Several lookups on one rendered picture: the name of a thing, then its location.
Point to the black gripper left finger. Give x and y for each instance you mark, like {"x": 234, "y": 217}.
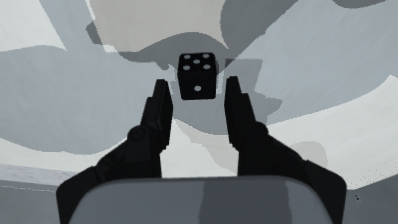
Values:
{"x": 140, "y": 154}

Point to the black die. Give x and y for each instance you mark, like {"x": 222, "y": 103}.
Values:
{"x": 197, "y": 76}

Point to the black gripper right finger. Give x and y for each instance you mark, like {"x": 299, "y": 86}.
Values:
{"x": 257, "y": 149}

